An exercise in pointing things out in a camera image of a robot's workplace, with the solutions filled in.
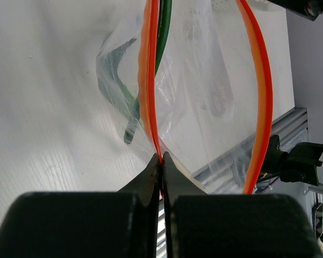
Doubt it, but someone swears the clear orange-zipper zip bag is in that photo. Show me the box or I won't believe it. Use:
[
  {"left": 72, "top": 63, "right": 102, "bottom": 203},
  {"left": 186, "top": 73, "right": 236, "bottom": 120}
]
[{"left": 104, "top": 1, "right": 273, "bottom": 194}]

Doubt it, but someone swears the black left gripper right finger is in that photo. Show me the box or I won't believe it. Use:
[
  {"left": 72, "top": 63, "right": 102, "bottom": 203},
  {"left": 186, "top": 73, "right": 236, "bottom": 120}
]
[{"left": 162, "top": 153, "right": 323, "bottom": 257}]

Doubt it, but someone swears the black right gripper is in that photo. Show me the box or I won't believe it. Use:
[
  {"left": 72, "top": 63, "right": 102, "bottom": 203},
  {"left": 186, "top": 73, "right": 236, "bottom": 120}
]
[{"left": 269, "top": 0, "right": 323, "bottom": 21}]

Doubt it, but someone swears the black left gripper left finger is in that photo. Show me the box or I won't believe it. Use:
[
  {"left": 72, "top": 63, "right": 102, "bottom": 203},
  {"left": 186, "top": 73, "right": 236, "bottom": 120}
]
[{"left": 0, "top": 155, "right": 161, "bottom": 257}]

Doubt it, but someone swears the aluminium mounting rail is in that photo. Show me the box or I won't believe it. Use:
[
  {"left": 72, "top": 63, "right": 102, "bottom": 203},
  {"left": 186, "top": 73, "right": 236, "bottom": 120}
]
[{"left": 194, "top": 108, "right": 307, "bottom": 195}]

